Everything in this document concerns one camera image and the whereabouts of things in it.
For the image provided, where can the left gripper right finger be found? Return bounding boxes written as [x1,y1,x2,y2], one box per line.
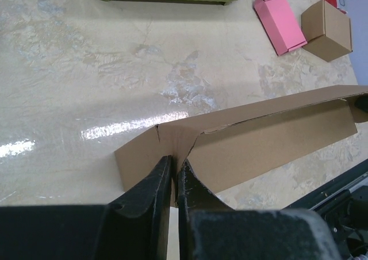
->
[177,160,341,259]

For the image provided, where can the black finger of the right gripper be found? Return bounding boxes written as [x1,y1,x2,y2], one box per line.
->
[354,95,368,113]

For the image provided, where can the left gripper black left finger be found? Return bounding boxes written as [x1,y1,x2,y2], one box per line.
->
[1,156,172,259]

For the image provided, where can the brown cardboard paper box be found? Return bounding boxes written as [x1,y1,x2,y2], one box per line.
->
[114,85,367,206]

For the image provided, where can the small brown cardboard box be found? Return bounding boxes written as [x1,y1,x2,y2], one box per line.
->
[301,0,353,62]

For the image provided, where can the pink sponge block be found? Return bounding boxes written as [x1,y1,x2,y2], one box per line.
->
[253,0,307,56]

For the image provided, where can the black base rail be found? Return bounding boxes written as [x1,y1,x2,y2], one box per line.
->
[287,160,367,259]

